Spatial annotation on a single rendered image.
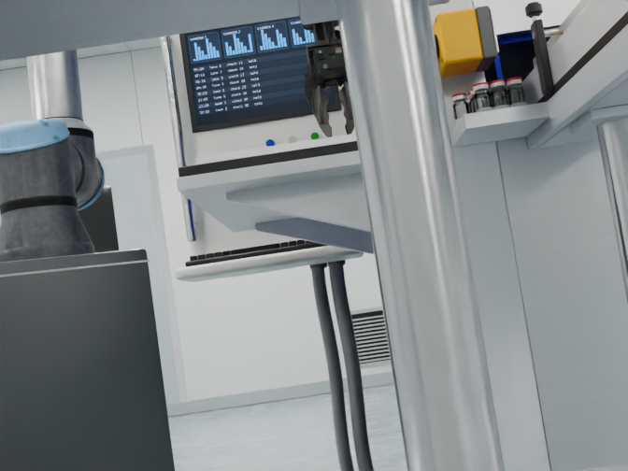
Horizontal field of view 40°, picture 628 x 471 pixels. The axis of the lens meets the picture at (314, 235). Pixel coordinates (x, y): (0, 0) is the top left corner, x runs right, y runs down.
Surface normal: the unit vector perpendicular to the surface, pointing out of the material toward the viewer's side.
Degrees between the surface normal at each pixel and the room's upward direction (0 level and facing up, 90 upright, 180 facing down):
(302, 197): 90
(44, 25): 180
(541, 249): 90
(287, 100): 90
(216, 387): 90
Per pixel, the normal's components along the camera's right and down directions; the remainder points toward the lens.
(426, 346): -0.31, -0.04
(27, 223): -0.08, -0.37
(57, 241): 0.44, -0.44
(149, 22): 0.15, 0.99
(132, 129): -0.02, -0.08
